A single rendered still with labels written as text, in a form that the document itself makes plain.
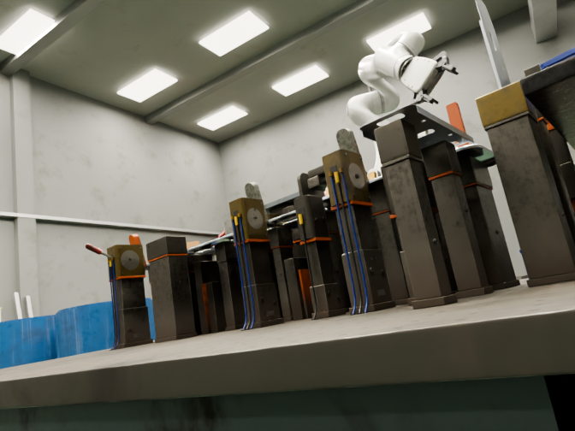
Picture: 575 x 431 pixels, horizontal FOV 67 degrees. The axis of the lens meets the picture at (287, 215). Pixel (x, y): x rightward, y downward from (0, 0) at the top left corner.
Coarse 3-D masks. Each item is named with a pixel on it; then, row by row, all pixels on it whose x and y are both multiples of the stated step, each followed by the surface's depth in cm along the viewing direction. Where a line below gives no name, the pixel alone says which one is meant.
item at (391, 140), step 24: (384, 144) 69; (408, 144) 67; (408, 168) 66; (408, 192) 66; (408, 216) 66; (432, 216) 67; (408, 240) 66; (432, 240) 65; (408, 264) 65; (432, 264) 63; (432, 288) 63
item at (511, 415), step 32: (416, 384) 36; (448, 384) 35; (480, 384) 33; (512, 384) 32; (544, 384) 31; (0, 416) 70; (32, 416) 65; (64, 416) 61; (96, 416) 57; (128, 416) 54; (160, 416) 51; (192, 416) 48; (224, 416) 46; (256, 416) 44; (288, 416) 42; (320, 416) 40; (352, 416) 39; (384, 416) 37; (416, 416) 36; (448, 416) 34; (480, 416) 33; (512, 416) 32; (544, 416) 31
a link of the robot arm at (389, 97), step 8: (360, 64) 172; (360, 72) 173; (368, 80) 175; (376, 80) 175; (384, 80) 178; (376, 88) 178; (384, 88) 178; (392, 88) 180; (384, 96) 181; (392, 96) 180; (384, 104) 182; (392, 104) 182; (384, 112) 186
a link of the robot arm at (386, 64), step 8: (384, 48) 142; (392, 48) 139; (400, 48) 137; (376, 56) 143; (384, 56) 140; (392, 56) 137; (400, 56) 134; (376, 64) 144; (384, 64) 140; (392, 64) 136; (384, 72) 142; (392, 72) 137
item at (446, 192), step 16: (448, 144) 82; (432, 160) 82; (448, 160) 80; (432, 176) 82; (448, 176) 80; (448, 192) 80; (464, 192) 82; (448, 208) 80; (464, 208) 80; (448, 224) 80; (464, 224) 78; (448, 240) 80; (464, 240) 78; (464, 256) 78; (480, 256) 79; (464, 272) 78; (480, 272) 77; (464, 288) 77; (480, 288) 75
